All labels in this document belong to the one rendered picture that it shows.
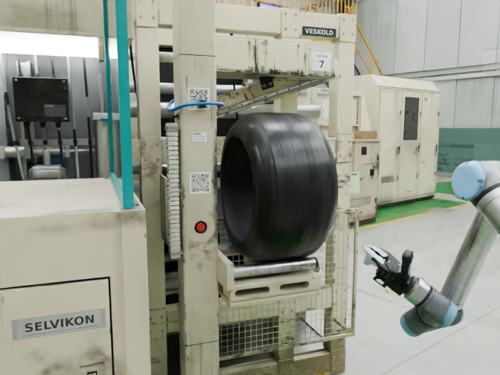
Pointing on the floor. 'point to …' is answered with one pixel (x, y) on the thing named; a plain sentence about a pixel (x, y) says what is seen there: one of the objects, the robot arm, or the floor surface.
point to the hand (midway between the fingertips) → (366, 246)
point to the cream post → (197, 303)
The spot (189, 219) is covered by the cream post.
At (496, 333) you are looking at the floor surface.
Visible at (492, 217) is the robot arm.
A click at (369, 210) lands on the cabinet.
